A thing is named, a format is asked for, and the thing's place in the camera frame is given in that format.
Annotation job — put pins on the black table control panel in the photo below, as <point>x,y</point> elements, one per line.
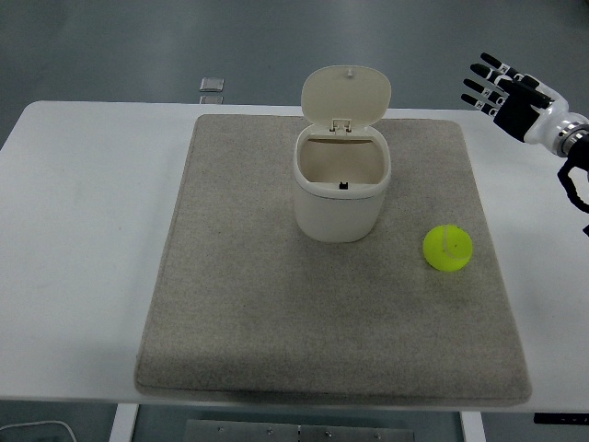
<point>561,418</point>

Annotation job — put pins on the small metal floor plate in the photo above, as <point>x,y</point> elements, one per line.
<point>212,84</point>
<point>211,99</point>

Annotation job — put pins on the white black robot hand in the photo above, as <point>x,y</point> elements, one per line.
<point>520,115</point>

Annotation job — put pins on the yellow-green tennis ball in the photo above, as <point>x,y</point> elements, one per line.
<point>447,248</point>

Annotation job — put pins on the cream plastic box with lid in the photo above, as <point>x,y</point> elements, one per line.
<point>338,207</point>

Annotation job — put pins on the white table leg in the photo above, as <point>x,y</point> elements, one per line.
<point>471,427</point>
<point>123,423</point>

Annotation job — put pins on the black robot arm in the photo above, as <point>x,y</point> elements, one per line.
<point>575,138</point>

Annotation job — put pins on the beige fabric mat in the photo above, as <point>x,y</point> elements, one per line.
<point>276,299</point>

